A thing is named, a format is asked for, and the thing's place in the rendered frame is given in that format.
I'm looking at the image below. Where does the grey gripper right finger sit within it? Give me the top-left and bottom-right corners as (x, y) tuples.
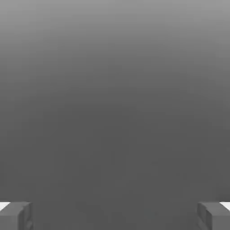
(196, 201), (230, 230)

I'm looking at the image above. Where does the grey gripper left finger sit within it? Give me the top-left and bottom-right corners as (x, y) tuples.
(0, 201), (34, 230)

